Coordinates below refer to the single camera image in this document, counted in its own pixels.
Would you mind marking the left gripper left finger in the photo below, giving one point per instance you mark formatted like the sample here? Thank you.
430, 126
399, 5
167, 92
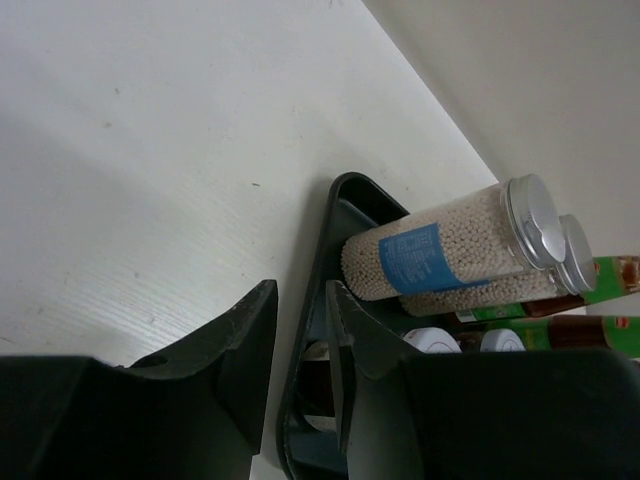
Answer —
192, 410

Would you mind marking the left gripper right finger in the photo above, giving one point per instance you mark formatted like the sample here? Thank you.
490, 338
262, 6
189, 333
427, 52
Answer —
405, 414

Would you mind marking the small jar white lid front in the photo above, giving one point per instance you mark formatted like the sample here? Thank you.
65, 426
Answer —
501, 340

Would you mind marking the small jar white lid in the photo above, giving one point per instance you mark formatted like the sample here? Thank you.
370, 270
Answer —
501, 340
432, 340

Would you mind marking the tall jar silver lid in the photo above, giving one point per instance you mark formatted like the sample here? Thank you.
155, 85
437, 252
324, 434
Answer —
575, 275

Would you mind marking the tall jar blue label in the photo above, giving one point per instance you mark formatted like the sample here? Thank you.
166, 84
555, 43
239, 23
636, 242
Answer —
505, 229

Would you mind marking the black plastic tray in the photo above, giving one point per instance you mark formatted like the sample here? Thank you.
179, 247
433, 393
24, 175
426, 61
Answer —
354, 203

